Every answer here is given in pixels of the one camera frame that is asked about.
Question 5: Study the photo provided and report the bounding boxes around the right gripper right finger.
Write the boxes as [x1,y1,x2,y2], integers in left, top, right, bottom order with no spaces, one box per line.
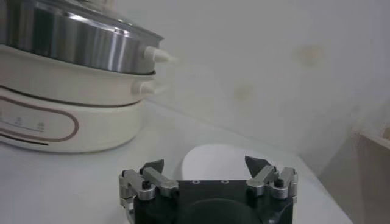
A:
[244,155,299,201]

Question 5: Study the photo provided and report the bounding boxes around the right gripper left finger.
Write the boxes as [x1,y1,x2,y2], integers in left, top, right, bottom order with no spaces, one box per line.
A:
[118,159,180,201]

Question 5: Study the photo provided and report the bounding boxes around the round glass pot lid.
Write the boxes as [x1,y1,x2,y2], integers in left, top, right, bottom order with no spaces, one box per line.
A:
[54,0,165,40]

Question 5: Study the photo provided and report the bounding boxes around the stainless steel steamer basket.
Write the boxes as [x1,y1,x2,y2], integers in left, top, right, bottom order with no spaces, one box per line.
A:
[0,0,177,75]

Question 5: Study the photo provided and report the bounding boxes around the white round plate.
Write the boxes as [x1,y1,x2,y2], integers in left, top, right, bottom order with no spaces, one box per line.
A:
[182,143,302,183]

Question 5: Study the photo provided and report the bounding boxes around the cream electric cooker pot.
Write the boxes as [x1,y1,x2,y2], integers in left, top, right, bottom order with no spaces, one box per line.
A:
[0,44,168,153]

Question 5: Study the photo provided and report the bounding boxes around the white side table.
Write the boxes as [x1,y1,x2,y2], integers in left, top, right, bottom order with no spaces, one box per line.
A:
[350,123,390,224]

